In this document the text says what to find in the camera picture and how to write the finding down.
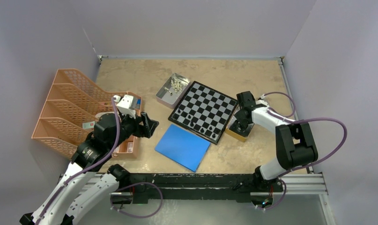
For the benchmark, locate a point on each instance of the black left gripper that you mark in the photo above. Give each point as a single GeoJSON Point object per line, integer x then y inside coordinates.
{"type": "Point", "coordinates": [145, 130]}

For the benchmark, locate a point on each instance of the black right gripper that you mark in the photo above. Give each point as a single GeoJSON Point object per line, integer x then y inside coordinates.
{"type": "Point", "coordinates": [243, 122]}

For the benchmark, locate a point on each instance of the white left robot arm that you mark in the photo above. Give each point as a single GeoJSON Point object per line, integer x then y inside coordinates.
{"type": "Point", "coordinates": [66, 205]}

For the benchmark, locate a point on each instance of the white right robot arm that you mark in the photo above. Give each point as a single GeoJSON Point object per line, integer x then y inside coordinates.
{"type": "Point", "coordinates": [295, 145]}

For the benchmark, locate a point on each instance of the yellow tin with black pieces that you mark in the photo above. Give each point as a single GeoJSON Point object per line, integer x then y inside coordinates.
{"type": "Point", "coordinates": [236, 132]}

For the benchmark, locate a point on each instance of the pink tin with white pieces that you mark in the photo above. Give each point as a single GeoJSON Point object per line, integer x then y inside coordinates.
{"type": "Point", "coordinates": [163, 97]}

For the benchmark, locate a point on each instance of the white chess pieces pile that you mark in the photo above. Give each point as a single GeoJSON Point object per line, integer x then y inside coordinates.
{"type": "Point", "coordinates": [176, 85]}

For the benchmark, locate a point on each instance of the peach desk organizer tray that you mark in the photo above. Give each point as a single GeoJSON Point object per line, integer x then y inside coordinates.
{"type": "Point", "coordinates": [128, 148]}

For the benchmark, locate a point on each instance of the black white chessboard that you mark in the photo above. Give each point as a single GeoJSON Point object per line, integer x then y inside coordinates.
{"type": "Point", "coordinates": [206, 106]}

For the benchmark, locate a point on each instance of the blue mat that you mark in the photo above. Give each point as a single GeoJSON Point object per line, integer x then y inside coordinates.
{"type": "Point", "coordinates": [183, 147]}

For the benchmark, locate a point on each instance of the peach mesh file rack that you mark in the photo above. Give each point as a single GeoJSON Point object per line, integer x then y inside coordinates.
{"type": "Point", "coordinates": [72, 100]}

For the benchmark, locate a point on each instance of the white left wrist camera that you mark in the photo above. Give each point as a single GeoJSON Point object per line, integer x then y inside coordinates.
{"type": "Point", "coordinates": [126, 104]}

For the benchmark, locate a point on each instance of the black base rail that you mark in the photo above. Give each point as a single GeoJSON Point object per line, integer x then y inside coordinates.
{"type": "Point", "coordinates": [242, 188]}

